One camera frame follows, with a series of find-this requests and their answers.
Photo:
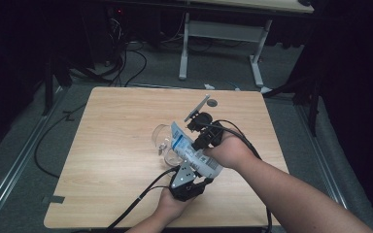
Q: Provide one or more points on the clear glass mug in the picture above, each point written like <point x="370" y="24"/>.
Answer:
<point x="162" y="137"/>

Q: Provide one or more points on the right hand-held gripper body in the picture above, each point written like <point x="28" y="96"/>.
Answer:
<point x="212" y="134"/>

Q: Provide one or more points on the person's right hand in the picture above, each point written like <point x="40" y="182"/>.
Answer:
<point x="231" y="152"/>

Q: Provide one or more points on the small white floor plug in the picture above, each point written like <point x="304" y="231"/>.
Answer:
<point x="209" y="86"/>

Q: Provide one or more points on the white metal frame desk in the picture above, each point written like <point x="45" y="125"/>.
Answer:
<point x="221" y="31"/>

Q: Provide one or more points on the person's left hand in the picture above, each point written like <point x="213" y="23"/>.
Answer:
<point x="171" y="207"/>

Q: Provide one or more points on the metal floor rail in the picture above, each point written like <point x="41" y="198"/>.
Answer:
<point x="320" y="152"/>
<point x="16" y="161"/>

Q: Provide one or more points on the grey tape strip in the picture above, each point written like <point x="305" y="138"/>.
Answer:
<point x="55" y="199"/>

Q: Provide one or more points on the black device with red light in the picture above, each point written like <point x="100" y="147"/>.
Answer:
<point x="118" y="13"/>

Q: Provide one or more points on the black stand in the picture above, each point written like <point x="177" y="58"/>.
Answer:
<point x="48" y="90"/>
<point x="313" y="110"/>

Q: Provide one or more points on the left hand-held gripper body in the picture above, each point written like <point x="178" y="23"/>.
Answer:
<point x="184" y="191"/>

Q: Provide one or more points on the dark round table grommet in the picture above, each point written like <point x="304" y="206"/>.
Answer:
<point x="213" y="103"/>

